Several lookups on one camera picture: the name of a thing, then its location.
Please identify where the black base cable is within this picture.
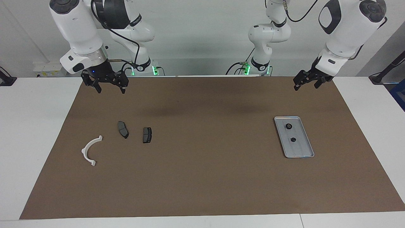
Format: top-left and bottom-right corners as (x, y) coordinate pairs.
(226, 47), (256, 76)

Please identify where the blue box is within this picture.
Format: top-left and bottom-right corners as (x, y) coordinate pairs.
(389, 83), (405, 111)

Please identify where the black clamp stand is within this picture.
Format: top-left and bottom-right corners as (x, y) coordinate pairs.
(0, 66), (17, 87)
(369, 51), (405, 85)

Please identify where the curved dark brake pad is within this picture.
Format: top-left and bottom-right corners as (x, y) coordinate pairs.
(117, 121), (129, 139)

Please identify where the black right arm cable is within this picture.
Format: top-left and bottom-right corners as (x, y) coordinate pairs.
(91, 0), (141, 69)

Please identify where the white power strip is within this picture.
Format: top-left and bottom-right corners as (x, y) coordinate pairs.
(33, 61), (68, 78)

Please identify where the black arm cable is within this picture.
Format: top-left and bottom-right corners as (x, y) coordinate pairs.
(91, 0), (141, 69)
(283, 0), (319, 23)

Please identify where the rectangular dark brake pad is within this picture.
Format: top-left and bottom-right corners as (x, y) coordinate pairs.
(142, 127), (153, 144)

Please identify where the brown table mat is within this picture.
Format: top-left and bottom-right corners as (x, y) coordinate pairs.
(20, 76), (405, 220)

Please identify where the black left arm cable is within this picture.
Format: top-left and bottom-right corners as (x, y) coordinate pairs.
(283, 0), (319, 23)

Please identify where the white curved plastic bracket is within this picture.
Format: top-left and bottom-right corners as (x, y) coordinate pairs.
(81, 135), (103, 167)

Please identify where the silver metal tray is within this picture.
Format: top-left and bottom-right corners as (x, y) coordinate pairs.
(274, 116), (315, 159)

